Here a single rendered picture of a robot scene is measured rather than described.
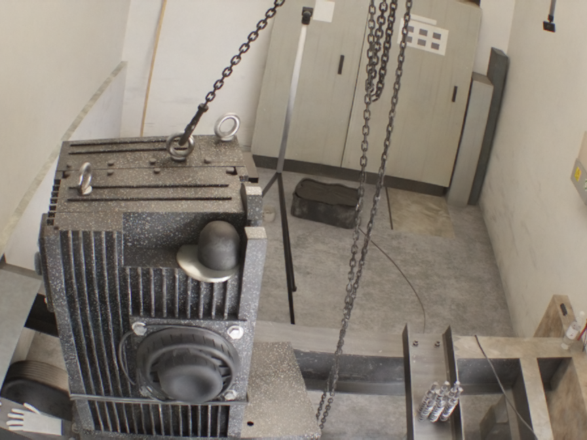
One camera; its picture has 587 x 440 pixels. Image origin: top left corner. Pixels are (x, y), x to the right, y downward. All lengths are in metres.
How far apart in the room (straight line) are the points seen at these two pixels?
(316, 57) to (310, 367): 2.32
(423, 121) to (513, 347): 2.27
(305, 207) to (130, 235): 2.98
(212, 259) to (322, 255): 2.76
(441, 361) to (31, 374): 1.64
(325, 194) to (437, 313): 1.11
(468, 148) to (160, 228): 3.56
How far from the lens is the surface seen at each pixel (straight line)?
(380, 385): 2.76
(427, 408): 2.24
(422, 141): 4.67
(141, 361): 1.53
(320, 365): 2.65
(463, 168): 4.82
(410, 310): 3.85
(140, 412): 1.76
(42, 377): 2.34
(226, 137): 1.66
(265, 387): 1.99
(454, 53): 4.44
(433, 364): 2.55
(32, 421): 2.14
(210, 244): 1.35
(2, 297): 2.63
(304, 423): 1.91
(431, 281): 4.12
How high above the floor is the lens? 2.38
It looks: 33 degrees down
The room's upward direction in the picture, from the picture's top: 10 degrees clockwise
